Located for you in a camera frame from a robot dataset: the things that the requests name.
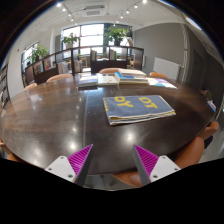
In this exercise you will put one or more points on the beige book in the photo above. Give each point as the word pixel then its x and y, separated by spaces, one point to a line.
pixel 131 72

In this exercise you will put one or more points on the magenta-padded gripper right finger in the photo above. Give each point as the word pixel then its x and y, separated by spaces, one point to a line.
pixel 163 166

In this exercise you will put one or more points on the dark blue book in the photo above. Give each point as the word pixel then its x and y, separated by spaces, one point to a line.
pixel 87 82

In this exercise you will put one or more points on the group of orange chairs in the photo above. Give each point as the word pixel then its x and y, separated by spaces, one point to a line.
pixel 58 77

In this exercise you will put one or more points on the orange chair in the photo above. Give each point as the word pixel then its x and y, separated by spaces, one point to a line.
pixel 13 157
pixel 190 153

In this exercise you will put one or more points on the purple book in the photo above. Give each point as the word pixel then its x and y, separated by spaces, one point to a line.
pixel 170 84

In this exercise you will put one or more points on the dark room divider shelf unit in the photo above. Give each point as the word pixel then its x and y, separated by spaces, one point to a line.
pixel 110 65

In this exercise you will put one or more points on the group of ceiling spotlights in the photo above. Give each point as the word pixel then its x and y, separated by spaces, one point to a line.
pixel 59 4

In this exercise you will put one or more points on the large white radiator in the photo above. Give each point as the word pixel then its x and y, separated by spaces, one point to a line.
pixel 166 68

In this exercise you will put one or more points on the grey towel with yellow letters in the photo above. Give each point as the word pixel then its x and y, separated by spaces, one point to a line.
pixel 136 108

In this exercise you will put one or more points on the white illustrated book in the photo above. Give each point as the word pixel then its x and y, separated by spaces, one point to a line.
pixel 155 82

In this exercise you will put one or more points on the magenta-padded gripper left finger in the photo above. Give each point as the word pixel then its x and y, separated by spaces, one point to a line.
pixel 61 166

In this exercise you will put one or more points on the group of potted plants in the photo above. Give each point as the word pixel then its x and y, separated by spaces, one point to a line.
pixel 116 33

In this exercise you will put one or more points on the ceiling air conditioner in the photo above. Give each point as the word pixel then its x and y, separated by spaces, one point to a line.
pixel 94 10

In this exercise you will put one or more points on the wall bookshelf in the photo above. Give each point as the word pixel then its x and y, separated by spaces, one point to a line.
pixel 4 86

